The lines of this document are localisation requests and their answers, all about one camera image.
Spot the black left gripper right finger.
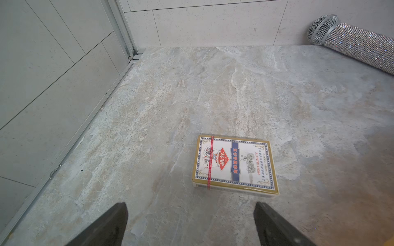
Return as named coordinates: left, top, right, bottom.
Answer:
left=253, top=202, right=316, bottom=246

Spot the rhinestone silver microphone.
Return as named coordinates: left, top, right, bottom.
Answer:
left=307, top=14, right=394, bottom=75

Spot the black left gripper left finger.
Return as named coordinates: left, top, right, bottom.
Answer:
left=67, top=203, right=128, bottom=246

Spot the playing card box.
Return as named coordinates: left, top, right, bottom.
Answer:
left=191, top=135, right=280, bottom=195

